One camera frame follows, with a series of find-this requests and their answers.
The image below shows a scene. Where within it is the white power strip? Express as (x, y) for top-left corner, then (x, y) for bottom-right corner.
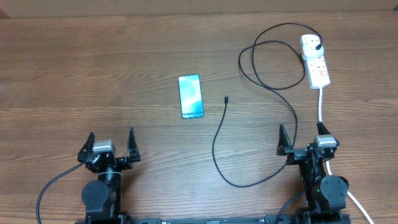
(300, 34), (330, 89)

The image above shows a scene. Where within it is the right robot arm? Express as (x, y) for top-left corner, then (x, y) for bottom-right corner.
(277, 122), (351, 223)

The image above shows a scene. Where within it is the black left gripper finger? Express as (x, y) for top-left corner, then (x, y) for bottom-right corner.
(77, 132), (95, 162)
(127, 127), (141, 162)

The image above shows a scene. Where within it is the black USB charging cable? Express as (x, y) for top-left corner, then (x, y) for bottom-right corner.
(211, 22), (323, 189)

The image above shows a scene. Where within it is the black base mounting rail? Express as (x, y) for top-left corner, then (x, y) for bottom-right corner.
(75, 215), (351, 224)

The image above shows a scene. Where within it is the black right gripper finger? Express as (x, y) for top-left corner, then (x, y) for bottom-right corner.
(317, 122), (331, 135)
(277, 124), (293, 156)

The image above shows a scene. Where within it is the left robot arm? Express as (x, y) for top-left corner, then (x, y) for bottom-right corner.
(77, 128), (141, 223)

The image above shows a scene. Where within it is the blue Galaxy smartphone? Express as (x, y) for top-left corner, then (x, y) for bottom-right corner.
(178, 74), (205, 119)

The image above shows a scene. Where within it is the white charger plug adapter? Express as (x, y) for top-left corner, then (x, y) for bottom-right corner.
(302, 45), (324, 60)

